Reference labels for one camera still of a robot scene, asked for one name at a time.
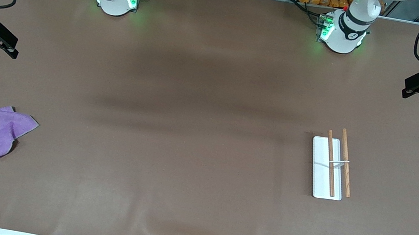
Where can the brown table mat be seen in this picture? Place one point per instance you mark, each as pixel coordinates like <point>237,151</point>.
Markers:
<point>214,92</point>

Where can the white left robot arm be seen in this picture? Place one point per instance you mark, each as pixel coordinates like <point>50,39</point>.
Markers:
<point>347,34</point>

